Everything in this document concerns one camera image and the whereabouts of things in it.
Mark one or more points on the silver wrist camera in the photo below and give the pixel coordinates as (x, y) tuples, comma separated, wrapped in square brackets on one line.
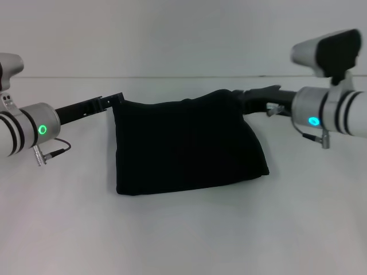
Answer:
[(8, 74), (329, 54)]

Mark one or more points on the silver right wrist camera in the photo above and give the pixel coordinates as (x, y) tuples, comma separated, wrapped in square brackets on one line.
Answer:
[(329, 54)]

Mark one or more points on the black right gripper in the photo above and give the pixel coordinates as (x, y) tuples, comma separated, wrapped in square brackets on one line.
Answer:
[(272, 97)]

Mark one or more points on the black shirt with FREE print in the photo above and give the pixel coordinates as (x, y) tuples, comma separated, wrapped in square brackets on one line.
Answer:
[(186, 149)]

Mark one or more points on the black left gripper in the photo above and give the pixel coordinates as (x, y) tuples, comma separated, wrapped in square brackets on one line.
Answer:
[(76, 110)]

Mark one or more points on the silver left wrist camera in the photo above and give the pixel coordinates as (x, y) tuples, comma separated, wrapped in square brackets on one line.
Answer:
[(8, 74)]

